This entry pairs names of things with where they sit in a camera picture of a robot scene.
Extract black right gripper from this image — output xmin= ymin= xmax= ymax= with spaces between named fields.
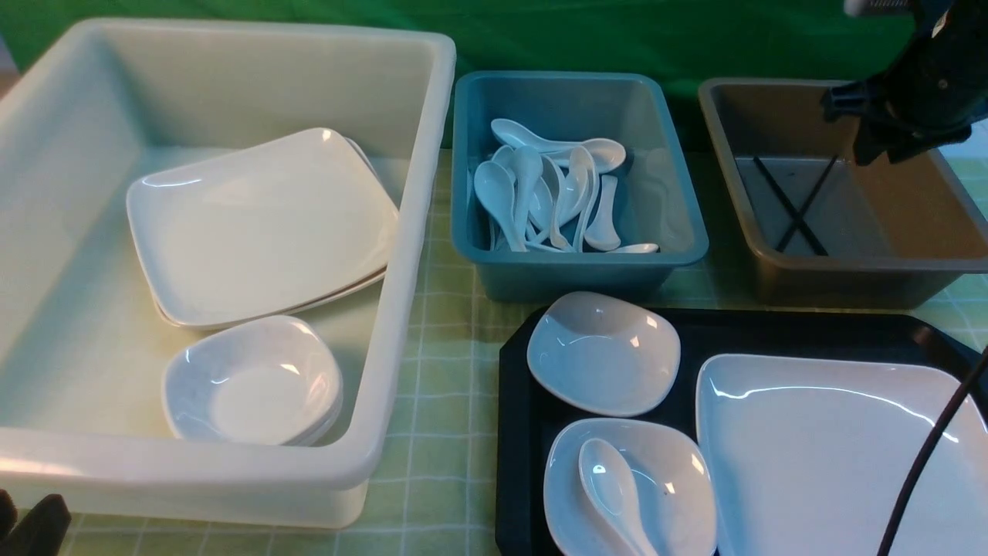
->
xmin=820 ymin=1 xmax=987 ymax=166

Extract large white square plate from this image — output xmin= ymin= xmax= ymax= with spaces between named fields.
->
xmin=695 ymin=353 xmax=959 ymax=555

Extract white bowl tray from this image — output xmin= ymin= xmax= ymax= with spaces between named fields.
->
xmin=543 ymin=418 xmax=716 ymax=555
xmin=526 ymin=291 xmax=682 ymax=418

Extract white soup spoon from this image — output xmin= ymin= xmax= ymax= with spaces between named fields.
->
xmin=578 ymin=439 xmax=657 ymax=555

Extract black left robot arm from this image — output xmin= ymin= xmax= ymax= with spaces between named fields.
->
xmin=1 ymin=490 xmax=72 ymax=555

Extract lower white plate in bin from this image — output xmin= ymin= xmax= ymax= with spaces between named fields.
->
xmin=153 ymin=137 xmax=388 ymax=333

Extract white plate in bin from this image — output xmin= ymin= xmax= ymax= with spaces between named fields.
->
xmin=126 ymin=127 xmax=400 ymax=327
xmin=153 ymin=137 xmax=388 ymax=333

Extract top white plate in bin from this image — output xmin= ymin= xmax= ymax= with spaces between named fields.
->
xmin=126 ymin=127 xmax=400 ymax=327

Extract brown plastic bin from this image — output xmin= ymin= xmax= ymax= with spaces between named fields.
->
xmin=698 ymin=78 xmax=986 ymax=310

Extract black chopstick in brown bin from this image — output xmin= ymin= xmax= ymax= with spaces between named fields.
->
xmin=753 ymin=156 xmax=829 ymax=256

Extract green backdrop cloth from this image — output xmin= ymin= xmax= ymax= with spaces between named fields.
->
xmin=1 ymin=1 xmax=913 ymax=151

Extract teal plastic bin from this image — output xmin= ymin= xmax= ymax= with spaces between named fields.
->
xmin=449 ymin=70 xmax=709 ymax=303

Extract white spoon top of pile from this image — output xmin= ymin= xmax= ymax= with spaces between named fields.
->
xmin=490 ymin=117 xmax=627 ymax=174

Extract white spoon of pile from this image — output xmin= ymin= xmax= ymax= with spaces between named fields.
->
xmin=490 ymin=117 xmax=627 ymax=174
xmin=511 ymin=145 xmax=543 ymax=251
xmin=473 ymin=161 xmax=528 ymax=253
xmin=584 ymin=174 xmax=621 ymax=251

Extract white spoon right of pile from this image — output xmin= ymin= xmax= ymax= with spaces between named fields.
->
xmin=584 ymin=174 xmax=621 ymax=251

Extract white spoon centre of pile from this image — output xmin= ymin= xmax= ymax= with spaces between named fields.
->
xmin=511 ymin=145 xmax=543 ymax=251

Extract white spoon left of pile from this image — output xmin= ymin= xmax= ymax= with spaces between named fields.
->
xmin=473 ymin=161 xmax=528 ymax=253

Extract black serving tray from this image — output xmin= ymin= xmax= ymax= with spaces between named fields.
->
xmin=495 ymin=307 xmax=980 ymax=555

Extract green checkered tablecloth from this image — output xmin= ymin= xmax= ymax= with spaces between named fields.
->
xmin=59 ymin=151 xmax=986 ymax=555

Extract stacked white bowls in bin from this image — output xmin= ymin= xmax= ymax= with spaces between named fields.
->
xmin=161 ymin=314 xmax=343 ymax=446

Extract large white plastic bin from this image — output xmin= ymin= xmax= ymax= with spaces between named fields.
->
xmin=2 ymin=18 xmax=456 ymax=529

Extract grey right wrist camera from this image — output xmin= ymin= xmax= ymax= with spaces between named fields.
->
xmin=843 ymin=0 xmax=913 ymax=18

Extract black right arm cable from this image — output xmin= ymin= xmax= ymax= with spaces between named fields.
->
xmin=877 ymin=345 xmax=988 ymax=556

